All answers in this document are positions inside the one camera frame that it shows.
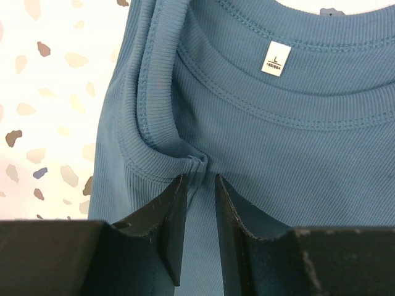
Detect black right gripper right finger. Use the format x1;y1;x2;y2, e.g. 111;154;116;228
215;176;394;295

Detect blue ribbed tank top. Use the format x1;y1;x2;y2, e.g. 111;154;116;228
88;1;394;295

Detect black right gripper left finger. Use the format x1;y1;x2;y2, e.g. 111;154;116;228
1;175;188;295

